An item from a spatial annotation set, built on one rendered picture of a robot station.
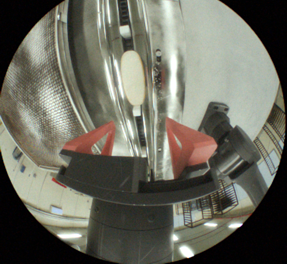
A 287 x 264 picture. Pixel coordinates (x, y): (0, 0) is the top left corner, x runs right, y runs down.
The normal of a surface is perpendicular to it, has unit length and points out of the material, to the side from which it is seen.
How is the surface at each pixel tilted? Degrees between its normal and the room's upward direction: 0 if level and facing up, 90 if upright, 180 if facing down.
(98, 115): 0
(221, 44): 0
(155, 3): 0
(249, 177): 59
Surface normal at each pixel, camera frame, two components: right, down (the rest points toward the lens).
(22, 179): 0.99, -0.08
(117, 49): 0.00, 0.60
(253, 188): -0.83, 0.14
